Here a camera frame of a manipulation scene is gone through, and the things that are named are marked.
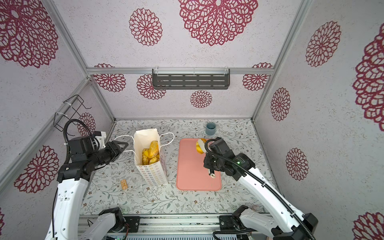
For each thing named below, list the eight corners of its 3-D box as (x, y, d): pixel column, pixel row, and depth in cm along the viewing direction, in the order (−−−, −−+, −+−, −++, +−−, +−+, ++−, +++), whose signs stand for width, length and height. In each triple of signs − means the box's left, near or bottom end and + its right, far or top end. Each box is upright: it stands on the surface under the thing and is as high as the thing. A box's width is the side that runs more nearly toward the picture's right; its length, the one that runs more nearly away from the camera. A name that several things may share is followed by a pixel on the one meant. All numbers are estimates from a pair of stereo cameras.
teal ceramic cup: (206, 136, 113) (206, 130, 108) (205, 128, 118) (206, 122, 113) (215, 136, 113) (216, 130, 108) (214, 128, 118) (215, 122, 113)
